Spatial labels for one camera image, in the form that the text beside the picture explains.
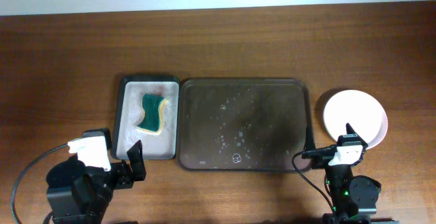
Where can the large brown serving tray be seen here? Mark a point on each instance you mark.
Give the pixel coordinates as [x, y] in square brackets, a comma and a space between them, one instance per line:
[243, 124]

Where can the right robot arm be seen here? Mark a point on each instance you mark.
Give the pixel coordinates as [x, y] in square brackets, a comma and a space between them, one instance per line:
[352, 199]

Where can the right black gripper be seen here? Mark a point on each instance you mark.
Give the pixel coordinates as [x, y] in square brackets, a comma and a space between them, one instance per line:
[309, 144]

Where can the green yellow sponge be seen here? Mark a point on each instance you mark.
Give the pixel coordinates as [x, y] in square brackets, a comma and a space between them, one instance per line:
[152, 107]

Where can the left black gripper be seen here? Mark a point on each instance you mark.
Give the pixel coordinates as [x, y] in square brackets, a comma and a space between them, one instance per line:
[126, 178]

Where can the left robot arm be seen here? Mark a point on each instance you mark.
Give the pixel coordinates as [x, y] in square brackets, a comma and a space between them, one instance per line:
[81, 194]

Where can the small wet sponge tray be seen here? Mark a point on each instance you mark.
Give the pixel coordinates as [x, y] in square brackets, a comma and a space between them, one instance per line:
[129, 113]

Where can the pink plate with red stain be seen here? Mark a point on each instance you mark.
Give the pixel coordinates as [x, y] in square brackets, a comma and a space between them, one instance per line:
[359, 109]

